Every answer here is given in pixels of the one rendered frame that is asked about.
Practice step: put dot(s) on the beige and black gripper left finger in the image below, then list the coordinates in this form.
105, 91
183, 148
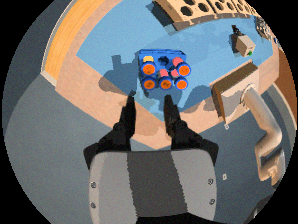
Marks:
116, 137

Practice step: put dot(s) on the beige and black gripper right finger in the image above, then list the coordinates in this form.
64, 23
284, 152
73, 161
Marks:
184, 136

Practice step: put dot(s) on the light blue bench mat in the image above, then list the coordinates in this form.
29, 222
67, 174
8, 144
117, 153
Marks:
112, 49

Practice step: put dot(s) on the blue tube rack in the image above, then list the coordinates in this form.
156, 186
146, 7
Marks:
161, 55

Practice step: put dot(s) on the clear conical tube with red liquid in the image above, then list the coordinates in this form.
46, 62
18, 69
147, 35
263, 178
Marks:
182, 68

